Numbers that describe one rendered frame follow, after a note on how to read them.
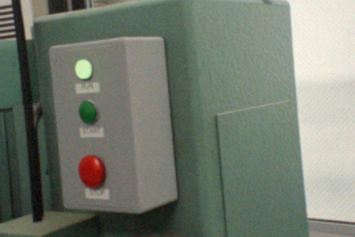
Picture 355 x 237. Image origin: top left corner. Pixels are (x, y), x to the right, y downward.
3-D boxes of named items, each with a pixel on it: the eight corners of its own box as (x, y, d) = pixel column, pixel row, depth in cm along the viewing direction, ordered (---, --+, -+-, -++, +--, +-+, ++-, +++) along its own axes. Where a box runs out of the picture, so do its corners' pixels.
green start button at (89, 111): (82, 124, 59) (79, 99, 58) (100, 124, 57) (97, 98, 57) (76, 125, 58) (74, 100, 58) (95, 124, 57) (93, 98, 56)
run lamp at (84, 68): (78, 80, 58) (76, 59, 58) (94, 78, 57) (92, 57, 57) (74, 81, 58) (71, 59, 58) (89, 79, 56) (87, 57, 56)
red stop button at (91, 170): (85, 185, 59) (82, 154, 59) (108, 186, 57) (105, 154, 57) (77, 187, 58) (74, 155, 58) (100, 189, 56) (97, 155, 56)
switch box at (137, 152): (104, 195, 66) (90, 46, 65) (180, 200, 60) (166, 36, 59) (61, 209, 61) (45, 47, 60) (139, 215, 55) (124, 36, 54)
